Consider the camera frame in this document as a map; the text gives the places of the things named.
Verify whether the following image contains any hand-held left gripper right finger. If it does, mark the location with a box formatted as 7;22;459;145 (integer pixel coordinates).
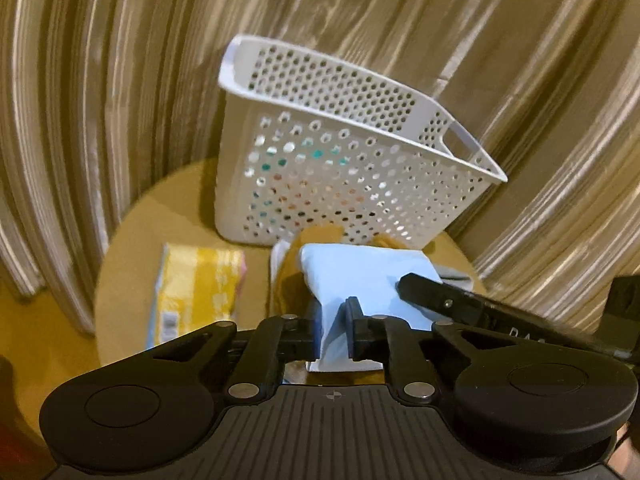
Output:
340;297;507;404

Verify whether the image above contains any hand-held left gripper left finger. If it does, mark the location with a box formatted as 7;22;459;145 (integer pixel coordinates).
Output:
150;312;323;402

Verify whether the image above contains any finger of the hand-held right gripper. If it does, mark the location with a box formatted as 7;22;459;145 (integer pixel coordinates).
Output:
396;272;501;333

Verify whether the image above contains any light blue cloth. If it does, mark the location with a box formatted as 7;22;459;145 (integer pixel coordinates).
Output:
299;242;444;374

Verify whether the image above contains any white perforated plastic basket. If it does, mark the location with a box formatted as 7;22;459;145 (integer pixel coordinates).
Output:
215;34;509;250

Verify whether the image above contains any yellow round desktop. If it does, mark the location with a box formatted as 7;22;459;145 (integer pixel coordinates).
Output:
95;160;489;386

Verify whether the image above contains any brown soft object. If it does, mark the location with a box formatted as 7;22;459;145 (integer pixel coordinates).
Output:
270;226;437;322

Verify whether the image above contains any yellow patterned packet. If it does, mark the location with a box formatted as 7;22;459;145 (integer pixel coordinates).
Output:
146;242;249;351

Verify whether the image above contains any beige pleated curtain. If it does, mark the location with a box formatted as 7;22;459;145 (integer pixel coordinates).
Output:
0;0;640;336

